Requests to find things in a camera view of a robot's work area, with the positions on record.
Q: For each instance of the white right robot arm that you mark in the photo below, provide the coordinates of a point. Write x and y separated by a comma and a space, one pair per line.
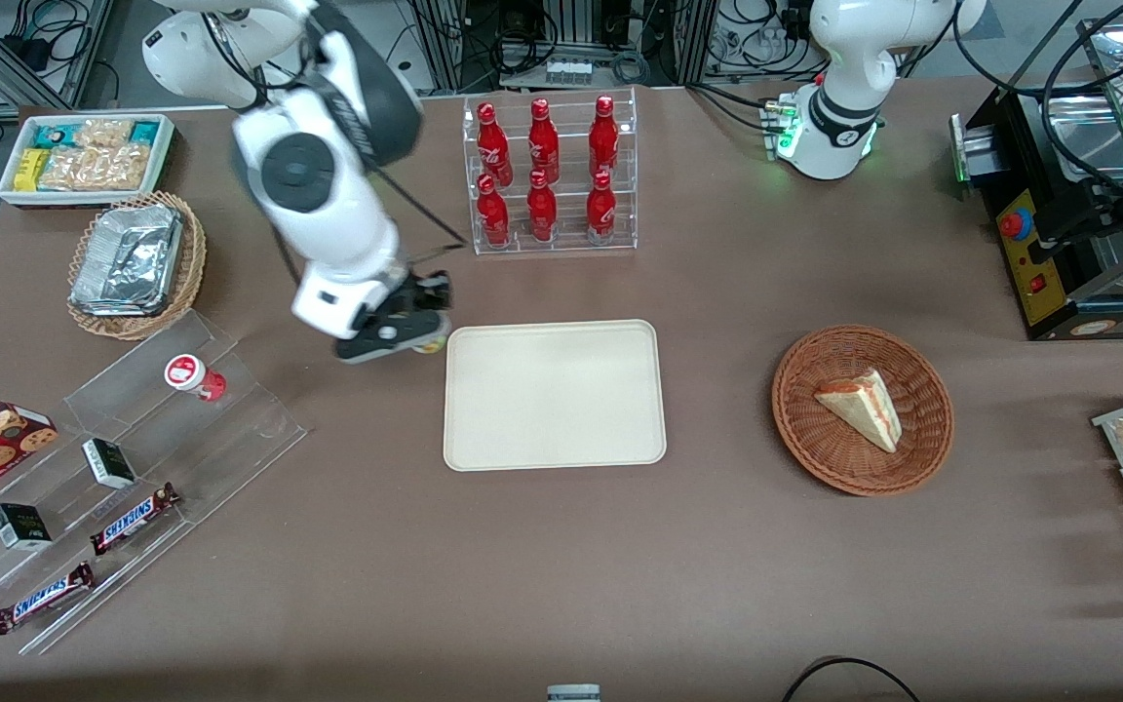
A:
328, 224

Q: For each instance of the beige plastic tray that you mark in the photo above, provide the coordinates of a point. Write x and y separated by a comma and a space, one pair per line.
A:
554, 395

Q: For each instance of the small black box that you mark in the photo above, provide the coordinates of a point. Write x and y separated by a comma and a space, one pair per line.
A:
109, 464
20, 526

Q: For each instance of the green gum bottle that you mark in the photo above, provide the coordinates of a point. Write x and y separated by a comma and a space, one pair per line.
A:
433, 343

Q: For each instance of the snickers bar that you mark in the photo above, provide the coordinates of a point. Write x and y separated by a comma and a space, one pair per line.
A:
133, 519
43, 599

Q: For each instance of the grey device at edge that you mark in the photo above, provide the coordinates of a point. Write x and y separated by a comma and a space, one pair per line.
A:
573, 693

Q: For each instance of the clear acrylic stepped stand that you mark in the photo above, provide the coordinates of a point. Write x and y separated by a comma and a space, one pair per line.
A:
230, 439

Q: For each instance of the teal snack packet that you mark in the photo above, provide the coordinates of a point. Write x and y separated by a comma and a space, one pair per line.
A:
55, 135

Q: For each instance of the yellow snack box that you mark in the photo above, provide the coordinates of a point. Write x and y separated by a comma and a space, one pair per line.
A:
31, 170

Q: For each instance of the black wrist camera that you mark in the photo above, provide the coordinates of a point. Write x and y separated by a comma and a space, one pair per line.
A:
428, 292

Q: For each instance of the round brown wicker basket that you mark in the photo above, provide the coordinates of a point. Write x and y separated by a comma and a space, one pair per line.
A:
815, 439

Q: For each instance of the wrapped triangle sandwich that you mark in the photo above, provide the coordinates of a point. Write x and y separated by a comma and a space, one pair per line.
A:
864, 409

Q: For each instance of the black sealing machine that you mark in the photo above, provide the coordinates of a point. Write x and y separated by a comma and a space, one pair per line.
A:
1039, 263

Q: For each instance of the red gum bottle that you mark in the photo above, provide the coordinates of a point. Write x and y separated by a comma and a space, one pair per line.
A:
193, 376

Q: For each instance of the clear acrylic bottle rack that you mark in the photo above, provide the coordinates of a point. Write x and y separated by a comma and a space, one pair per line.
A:
552, 244

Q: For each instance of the white power strip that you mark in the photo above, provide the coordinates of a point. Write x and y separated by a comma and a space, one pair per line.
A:
568, 71

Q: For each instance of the aluminium foil container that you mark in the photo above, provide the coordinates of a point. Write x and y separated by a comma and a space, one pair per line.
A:
128, 258

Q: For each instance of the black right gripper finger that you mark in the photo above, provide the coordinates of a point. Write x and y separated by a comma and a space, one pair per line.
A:
438, 320
413, 343

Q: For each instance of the white plastic snack bin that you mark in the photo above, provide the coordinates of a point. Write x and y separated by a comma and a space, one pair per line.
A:
167, 146

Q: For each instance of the light wicker basket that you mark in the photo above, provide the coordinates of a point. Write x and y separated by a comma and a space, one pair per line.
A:
193, 253

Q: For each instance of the clear rice cracker packet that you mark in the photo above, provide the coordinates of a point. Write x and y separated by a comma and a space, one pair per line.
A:
98, 168
103, 132

